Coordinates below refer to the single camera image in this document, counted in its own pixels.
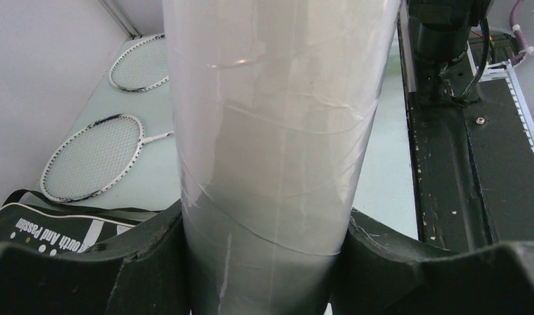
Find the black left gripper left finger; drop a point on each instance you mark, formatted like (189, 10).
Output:
(141, 271)

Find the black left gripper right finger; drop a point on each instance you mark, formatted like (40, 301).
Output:
(381, 271)

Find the white racket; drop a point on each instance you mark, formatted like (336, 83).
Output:
(142, 67)
(94, 159)

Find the white shuttlecock tube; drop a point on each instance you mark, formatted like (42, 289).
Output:
(273, 107)

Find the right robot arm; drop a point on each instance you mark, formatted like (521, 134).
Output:
(442, 42)

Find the black racket bag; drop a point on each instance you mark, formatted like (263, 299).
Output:
(29, 218)

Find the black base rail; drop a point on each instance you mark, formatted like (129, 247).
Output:
(473, 166)

